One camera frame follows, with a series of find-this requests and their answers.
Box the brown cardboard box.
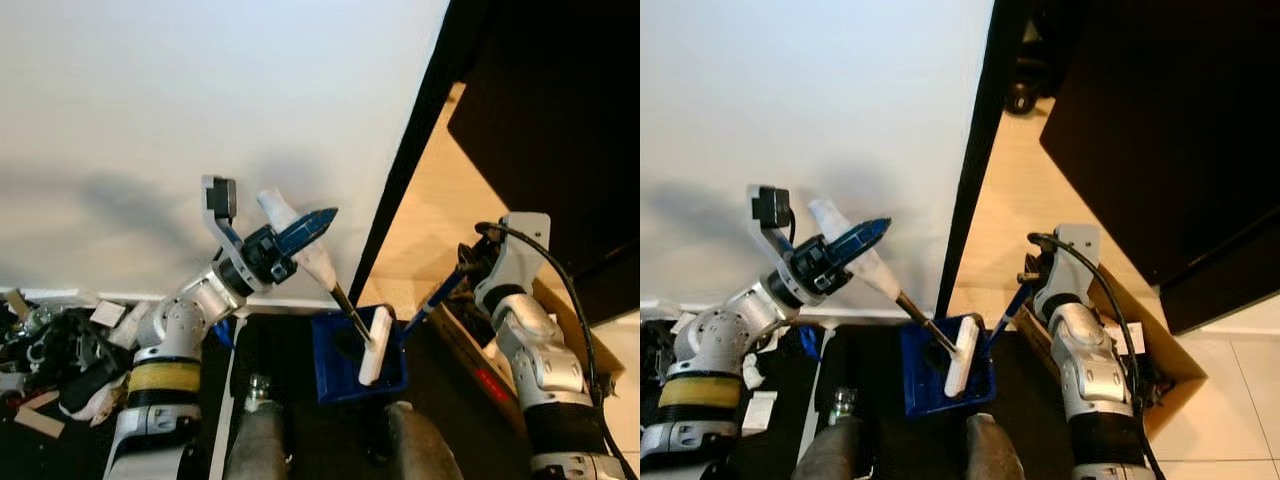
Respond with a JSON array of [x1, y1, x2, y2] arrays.
[[1005, 262, 1208, 441], [425, 275, 626, 406]]

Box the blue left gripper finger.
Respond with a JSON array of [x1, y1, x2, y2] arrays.
[[283, 208, 339, 256], [830, 218, 893, 269]]

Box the black wall edge trim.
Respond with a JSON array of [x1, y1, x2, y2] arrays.
[[348, 0, 491, 306], [935, 0, 1041, 319]]

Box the grey left robot leg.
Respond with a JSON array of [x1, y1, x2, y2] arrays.
[[222, 375, 291, 480], [790, 388, 871, 480]]

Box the blue long-handled dustpan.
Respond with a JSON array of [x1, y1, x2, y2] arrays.
[[311, 266, 468, 405], [900, 282, 1038, 419]]

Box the black cabinet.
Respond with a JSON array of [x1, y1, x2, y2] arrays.
[[1040, 0, 1280, 336], [447, 0, 641, 326]]

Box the black floor mat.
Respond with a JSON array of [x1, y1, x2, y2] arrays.
[[0, 310, 521, 480], [640, 325, 1081, 480]]

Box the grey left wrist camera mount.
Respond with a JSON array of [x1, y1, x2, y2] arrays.
[[202, 176, 247, 263], [745, 185, 793, 273]]

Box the grey robot leg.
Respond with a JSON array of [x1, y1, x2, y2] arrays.
[[222, 375, 291, 480], [790, 388, 871, 480], [965, 412, 1026, 480], [385, 400, 466, 480]]

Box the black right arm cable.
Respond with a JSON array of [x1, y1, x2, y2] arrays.
[[1028, 232, 1167, 480], [475, 222, 637, 480]]

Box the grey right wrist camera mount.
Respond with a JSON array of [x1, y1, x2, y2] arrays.
[[1038, 223, 1101, 321], [478, 212, 552, 311]]

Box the white tape strip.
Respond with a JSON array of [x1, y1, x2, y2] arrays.
[[207, 345, 237, 480], [795, 400, 827, 480]]

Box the white broom with black rod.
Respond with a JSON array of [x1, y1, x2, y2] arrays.
[[257, 189, 394, 388], [807, 197, 982, 399]]

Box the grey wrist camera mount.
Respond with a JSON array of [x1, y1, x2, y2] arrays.
[[1038, 223, 1101, 321], [202, 176, 247, 263], [478, 212, 552, 311], [745, 185, 793, 273]]

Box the grey right robot leg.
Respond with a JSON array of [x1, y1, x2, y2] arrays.
[[965, 412, 1026, 480], [385, 400, 466, 480]]

